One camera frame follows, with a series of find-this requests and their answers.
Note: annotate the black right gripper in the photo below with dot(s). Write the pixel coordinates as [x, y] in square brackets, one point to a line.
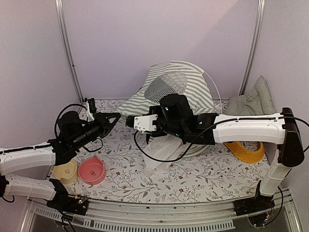
[155, 108]

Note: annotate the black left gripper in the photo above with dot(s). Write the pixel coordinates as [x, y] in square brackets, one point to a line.
[105, 125]

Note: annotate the green striped pet tent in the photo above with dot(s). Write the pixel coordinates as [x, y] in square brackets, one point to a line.
[177, 93]

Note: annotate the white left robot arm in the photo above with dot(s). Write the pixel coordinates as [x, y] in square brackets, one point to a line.
[52, 153]

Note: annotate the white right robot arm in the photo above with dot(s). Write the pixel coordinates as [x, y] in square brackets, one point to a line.
[280, 129]

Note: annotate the cream pet bowl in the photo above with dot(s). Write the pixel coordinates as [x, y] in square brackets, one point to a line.
[66, 173]

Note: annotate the pink pet bowl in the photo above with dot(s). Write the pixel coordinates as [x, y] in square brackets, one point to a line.
[92, 171]

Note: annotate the yellow double pet bowl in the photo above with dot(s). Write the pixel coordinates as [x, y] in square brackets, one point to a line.
[245, 155]

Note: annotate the floral table mat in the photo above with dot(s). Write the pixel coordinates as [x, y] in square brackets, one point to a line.
[213, 175]

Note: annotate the green checked cushion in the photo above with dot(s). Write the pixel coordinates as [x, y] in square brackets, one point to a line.
[256, 102]

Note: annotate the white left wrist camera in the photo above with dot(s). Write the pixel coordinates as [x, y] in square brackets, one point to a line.
[90, 109]

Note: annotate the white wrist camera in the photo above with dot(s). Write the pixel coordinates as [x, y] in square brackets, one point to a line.
[145, 123]
[90, 109]

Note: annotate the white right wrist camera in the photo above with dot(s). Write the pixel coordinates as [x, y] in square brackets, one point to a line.
[145, 123]

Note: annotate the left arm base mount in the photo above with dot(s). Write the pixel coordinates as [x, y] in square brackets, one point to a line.
[65, 203]

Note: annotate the front aluminium rail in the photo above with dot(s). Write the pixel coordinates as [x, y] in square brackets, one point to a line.
[219, 216]

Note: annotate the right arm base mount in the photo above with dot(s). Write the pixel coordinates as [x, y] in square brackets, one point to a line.
[252, 205]

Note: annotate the aluminium frame post left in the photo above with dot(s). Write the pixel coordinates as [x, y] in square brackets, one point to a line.
[66, 45]

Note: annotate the aluminium frame post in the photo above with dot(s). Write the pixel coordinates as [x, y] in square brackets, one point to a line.
[66, 45]
[254, 45]

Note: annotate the aluminium frame post right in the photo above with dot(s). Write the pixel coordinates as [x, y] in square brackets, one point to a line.
[254, 45]

